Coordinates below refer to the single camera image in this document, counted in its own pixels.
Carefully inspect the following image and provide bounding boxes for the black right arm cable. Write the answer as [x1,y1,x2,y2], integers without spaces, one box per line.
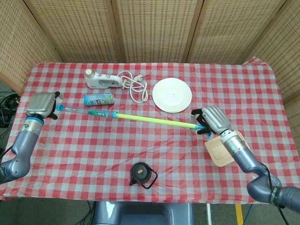
[260,161,290,225]

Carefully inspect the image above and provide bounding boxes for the white power cord with plug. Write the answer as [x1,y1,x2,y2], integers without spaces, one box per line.
[116,71,149,104]

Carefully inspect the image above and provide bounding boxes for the yellow floor tape strip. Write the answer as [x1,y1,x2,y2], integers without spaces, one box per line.
[235,203,244,225]

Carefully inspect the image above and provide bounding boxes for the white electric hand mixer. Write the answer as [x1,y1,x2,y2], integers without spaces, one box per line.
[84,69,121,89]

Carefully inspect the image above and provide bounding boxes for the bamboo folding screen panel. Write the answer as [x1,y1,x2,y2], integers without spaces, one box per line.
[105,0,204,63]
[186,0,293,64]
[241,0,300,160]
[23,0,119,63]
[0,0,63,94]

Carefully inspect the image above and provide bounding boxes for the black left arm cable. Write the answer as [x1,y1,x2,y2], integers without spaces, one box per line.
[0,145,12,160]

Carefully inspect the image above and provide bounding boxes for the white round plate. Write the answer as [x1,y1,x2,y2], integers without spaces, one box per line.
[152,78,193,113]

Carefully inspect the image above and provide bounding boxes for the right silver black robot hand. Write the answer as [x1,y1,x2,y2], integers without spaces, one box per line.
[191,105,232,136]

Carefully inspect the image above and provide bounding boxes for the black round lid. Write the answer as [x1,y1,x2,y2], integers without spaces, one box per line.
[129,161,158,190]

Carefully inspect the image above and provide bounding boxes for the blue and yellow water pump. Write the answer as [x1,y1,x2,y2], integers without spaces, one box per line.
[88,110,213,139]

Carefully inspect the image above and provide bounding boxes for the black floor cable bundle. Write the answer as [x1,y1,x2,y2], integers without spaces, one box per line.
[0,90,21,128]

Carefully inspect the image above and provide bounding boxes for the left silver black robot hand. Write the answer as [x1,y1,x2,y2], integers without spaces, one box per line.
[25,91,62,120]

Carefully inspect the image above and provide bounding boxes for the red white checkered tablecloth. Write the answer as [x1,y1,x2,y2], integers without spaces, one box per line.
[0,57,300,204]

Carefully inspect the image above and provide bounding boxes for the black cables under table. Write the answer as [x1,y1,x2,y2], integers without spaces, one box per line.
[77,201,95,225]

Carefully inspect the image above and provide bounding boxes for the blue green drink can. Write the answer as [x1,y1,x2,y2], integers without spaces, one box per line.
[83,93,115,107]

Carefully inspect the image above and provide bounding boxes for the beige rectangular food box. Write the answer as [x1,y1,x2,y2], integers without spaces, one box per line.
[204,130,249,167]

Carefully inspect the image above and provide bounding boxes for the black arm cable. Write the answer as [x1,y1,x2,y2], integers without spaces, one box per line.
[260,161,290,225]
[0,145,12,160]

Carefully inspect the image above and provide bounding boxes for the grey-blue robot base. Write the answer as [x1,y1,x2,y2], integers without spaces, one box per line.
[93,201,195,225]

